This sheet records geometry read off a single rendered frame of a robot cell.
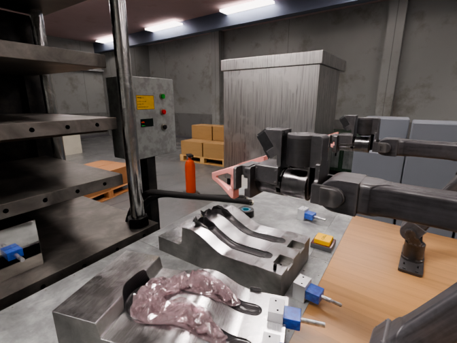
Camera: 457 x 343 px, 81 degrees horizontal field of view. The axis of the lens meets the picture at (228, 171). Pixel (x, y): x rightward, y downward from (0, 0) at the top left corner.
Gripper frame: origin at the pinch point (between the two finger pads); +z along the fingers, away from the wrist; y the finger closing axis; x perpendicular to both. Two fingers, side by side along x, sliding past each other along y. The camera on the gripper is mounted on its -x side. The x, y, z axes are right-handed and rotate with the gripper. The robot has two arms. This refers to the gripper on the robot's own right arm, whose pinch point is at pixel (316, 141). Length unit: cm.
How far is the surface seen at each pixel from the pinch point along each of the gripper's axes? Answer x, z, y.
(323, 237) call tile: 36.4, -8.6, 9.4
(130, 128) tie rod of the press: -5, 65, 42
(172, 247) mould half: 36, 34, 50
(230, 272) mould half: 37, 8, 49
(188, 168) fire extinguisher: 74, 228, -150
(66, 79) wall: -94, 976, -326
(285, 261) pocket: 33, -6, 38
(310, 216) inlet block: 36.6, 2.9, -7.6
